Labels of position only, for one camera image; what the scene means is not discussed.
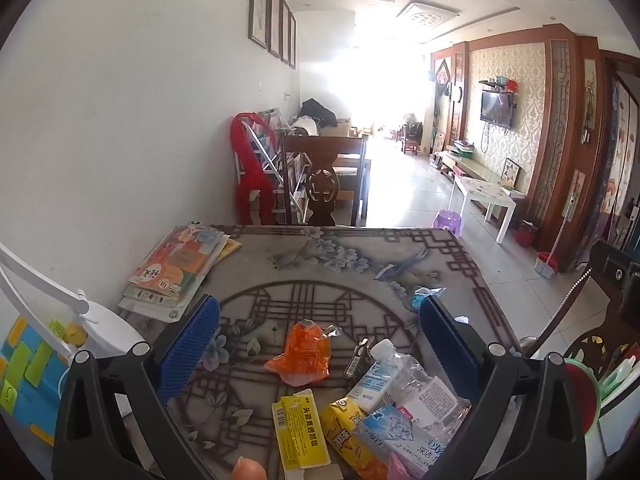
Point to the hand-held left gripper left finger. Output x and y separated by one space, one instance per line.
192 345

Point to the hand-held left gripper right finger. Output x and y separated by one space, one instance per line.
447 345

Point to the blue white packet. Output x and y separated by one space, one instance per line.
425 300

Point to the clear plastic bottle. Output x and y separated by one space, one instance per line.
425 395

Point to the white blue milk carton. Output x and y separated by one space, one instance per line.
372 385

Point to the small dark carton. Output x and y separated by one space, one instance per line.
357 357

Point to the blue white cardboard box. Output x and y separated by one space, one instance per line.
390 430

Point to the orange snack wrapper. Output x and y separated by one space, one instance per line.
302 355

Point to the red bin with green rim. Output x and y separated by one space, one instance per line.
582 395

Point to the pink wrapper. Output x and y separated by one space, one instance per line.
400 466

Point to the yellow drink carton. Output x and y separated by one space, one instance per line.
345 430

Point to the yellow medicine box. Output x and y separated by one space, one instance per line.
300 430

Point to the person's left hand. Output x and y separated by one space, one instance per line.
249 470

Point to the metal bowl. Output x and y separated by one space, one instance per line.
527 345

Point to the stack of books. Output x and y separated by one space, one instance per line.
170 265

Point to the small red floor bin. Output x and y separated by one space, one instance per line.
527 234

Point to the pale green bottle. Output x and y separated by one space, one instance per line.
617 380

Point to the cartoon door curtain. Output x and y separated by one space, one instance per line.
620 160

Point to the purple plastic stool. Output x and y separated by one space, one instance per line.
447 221

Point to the star pattern framed picture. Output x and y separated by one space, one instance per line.
511 172

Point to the white coffee table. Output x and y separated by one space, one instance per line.
485 191

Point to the colourful block panel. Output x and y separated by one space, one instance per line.
30 385

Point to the low television bench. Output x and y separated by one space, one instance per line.
470 165

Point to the carved wooden chair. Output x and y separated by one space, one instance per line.
322 185

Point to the wooden sofa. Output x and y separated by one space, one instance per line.
330 131

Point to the black bag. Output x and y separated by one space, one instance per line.
317 110

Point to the square ceiling light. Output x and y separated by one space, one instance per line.
429 14

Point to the white plastic frame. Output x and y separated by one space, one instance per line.
100 325

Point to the wall television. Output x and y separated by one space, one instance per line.
497 109

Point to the wall shelf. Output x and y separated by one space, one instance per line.
500 85

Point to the framed wall picture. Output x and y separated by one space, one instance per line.
259 5
292 41
285 32
275 19

